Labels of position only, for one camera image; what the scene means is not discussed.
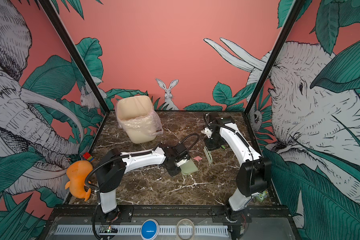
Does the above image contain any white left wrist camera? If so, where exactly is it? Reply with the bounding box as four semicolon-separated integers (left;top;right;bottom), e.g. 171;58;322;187
176;158;189;167

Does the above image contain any pale green hand brush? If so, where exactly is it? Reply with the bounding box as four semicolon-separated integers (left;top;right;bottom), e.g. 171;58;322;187
204;147;213;165

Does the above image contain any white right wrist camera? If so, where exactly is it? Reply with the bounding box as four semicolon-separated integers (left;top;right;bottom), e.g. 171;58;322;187
201;127;213;139

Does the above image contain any cream trash bin with bag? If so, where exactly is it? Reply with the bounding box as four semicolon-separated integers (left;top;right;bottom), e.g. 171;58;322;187
115;96;163;144

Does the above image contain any small green toy figure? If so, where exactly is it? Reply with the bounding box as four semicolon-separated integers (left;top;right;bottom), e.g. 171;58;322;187
255;191;269;202

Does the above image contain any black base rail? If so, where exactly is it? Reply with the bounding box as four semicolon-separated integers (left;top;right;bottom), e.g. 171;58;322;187
48;205;293;225

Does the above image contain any orange duck toy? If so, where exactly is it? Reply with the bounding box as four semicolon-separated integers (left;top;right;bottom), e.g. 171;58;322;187
65;160;93;202

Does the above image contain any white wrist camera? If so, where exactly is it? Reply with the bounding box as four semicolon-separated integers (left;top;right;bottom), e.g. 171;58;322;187
176;158;189;167
201;127;213;139

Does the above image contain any small circuit board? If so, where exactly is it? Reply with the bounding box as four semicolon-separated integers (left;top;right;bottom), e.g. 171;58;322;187
100;225;119;234

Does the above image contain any pale green dustpan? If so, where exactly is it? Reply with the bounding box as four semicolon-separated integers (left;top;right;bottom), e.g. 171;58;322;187
180;160;198;176

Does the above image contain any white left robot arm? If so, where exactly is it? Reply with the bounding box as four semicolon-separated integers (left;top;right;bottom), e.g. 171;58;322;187
85;133;200;223

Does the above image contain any black left frame post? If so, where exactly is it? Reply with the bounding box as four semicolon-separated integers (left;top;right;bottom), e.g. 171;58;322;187
38;0;110;115

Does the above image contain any black right frame post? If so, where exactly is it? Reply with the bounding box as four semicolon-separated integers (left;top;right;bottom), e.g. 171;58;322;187
244;0;305;116

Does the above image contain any colourful toy brick block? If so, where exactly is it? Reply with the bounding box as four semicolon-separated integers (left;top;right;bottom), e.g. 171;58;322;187
82;152;94;162

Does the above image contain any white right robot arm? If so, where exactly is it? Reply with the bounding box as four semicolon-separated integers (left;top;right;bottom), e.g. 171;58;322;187
202;113;272;223

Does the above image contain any black frame post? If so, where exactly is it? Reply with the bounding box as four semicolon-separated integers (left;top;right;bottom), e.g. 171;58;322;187
38;0;110;115
244;0;305;116

